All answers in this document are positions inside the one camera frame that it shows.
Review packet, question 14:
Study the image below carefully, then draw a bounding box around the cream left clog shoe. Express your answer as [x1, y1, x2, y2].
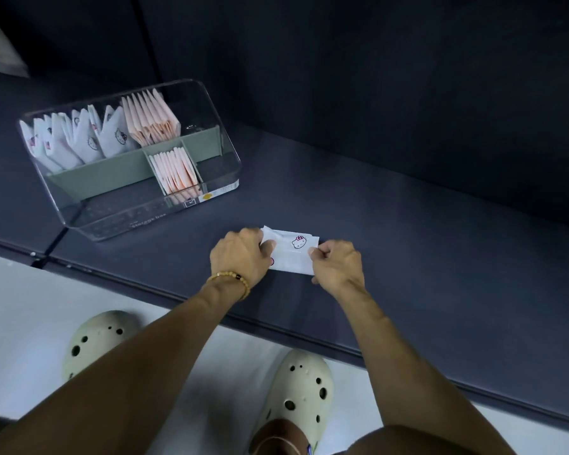
[61, 311, 141, 382]

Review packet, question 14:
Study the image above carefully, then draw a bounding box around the white kitty bags group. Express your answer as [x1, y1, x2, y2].
[33, 112, 86, 170]

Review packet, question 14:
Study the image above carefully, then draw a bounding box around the cream clog shoe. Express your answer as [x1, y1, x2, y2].
[248, 349, 335, 455]
[61, 311, 141, 382]

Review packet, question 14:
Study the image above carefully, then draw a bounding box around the person's right hand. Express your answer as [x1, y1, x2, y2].
[308, 240, 366, 297]

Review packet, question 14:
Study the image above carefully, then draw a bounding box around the pink bags row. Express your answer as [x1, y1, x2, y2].
[174, 146, 204, 190]

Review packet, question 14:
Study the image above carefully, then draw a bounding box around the dark blue sofa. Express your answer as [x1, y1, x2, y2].
[0, 0, 569, 434]

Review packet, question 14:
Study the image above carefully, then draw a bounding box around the person's left forearm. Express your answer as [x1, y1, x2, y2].
[0, 277, 251, 455]

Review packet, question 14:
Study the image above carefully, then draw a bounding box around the person's left hand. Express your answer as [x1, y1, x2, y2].
[209, 227, 277, 289]

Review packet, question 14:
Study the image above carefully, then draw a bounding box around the stack of kitty bags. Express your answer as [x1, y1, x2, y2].
[260, 226, 321, 276]

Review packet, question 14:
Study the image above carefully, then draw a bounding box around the person's right forearm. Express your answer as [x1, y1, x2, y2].
[336, 281, 518, 455]

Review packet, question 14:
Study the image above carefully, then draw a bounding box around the person's right leg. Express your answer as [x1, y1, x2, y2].
[248, 419, 475, 455]

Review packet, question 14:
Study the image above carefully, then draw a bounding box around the clear plastic organizer box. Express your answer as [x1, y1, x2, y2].
[18, 79, 242, 242]

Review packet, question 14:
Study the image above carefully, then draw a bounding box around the cream right clog shoe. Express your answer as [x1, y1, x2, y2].
[248, 349, 335, 455]

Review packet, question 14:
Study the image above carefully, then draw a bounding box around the brown bead bracelet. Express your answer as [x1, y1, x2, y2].
[206, 271, 251, 301]

